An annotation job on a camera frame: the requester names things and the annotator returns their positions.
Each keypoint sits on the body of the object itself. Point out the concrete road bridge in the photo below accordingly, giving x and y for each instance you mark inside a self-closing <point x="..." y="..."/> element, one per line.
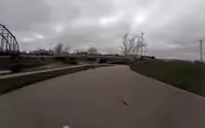
<point x="90" y="57"/>

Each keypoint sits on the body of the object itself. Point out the grey concrete path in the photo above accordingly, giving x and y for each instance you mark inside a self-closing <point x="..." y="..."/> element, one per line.
<point x="100" y="93"/>

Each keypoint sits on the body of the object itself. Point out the group of bare trees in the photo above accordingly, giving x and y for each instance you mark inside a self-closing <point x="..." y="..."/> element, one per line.
<point x="126" y="46"/>

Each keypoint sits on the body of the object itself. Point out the small dark debris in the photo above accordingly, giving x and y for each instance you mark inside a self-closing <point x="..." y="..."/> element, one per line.
<point x="125" y="103"/>

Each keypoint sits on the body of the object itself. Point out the distant row of trees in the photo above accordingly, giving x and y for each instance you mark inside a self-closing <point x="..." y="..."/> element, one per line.
<point x="58" y="50"/>

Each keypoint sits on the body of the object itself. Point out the robot's own part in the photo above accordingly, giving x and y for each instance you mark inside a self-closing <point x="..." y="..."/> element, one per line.
<point x="66" y="126"/>

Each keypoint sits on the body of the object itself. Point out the dark grass strip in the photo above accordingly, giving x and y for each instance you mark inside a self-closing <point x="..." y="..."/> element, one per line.
<point x="30" y="79"/>

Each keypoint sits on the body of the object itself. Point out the grassy bank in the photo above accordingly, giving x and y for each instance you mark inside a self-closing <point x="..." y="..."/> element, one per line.
<point x="180" y="75"/>

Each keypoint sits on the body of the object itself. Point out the utility pole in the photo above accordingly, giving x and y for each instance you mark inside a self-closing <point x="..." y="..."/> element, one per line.
<point x="200" y="50"/>

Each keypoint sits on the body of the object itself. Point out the steel truss bridge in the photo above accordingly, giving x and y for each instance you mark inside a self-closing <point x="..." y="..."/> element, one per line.
<point x="0" y="50"/>

